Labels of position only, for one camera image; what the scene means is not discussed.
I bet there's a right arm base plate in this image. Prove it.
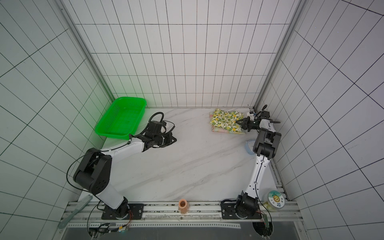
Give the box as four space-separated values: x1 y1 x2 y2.
220 200 262 220

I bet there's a pastel floral skirt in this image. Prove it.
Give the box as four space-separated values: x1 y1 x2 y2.
209 111 246 135

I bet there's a green plastic basket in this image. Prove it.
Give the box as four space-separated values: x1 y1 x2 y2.
95 97 147 140

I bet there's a blue rimmed container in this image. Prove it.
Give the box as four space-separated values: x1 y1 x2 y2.
245 140 256 156

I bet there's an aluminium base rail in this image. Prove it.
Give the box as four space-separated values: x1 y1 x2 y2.
61 202 304 231

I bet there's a right electronics board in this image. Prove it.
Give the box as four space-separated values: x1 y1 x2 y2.
252 211 274 239

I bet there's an electronics board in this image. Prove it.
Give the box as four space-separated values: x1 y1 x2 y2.
252 211 274 239
88 223 130 238

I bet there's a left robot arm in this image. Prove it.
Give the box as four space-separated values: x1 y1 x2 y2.
73 120 177 220

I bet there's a left electronics board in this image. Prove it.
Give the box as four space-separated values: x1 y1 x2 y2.
88 223 130 238

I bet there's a translucent green strip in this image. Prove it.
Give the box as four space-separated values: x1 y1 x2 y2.
58 195 93 230

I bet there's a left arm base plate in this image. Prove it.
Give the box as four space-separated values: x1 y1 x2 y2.
101 204 145 220

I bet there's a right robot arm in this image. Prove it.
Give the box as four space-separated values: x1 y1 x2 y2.
235 110 282 219

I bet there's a green lemon print skirt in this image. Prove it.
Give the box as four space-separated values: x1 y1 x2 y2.
209 108 245 133

